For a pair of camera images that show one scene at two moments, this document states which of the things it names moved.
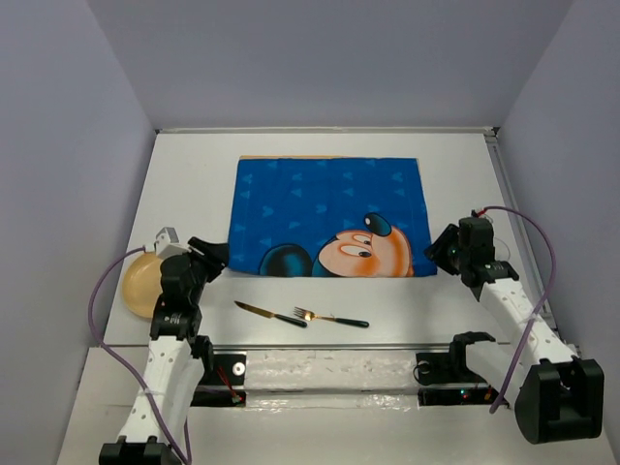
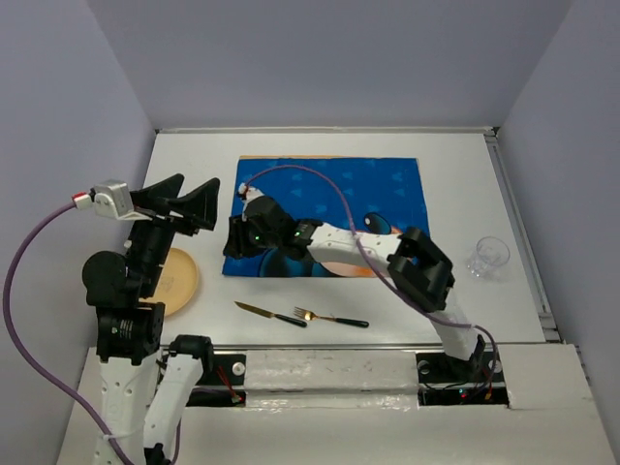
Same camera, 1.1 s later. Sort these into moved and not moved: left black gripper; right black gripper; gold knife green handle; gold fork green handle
Moved: right black gripper; left black gripper
Not moved: gold fork green handle; gold knife green handle
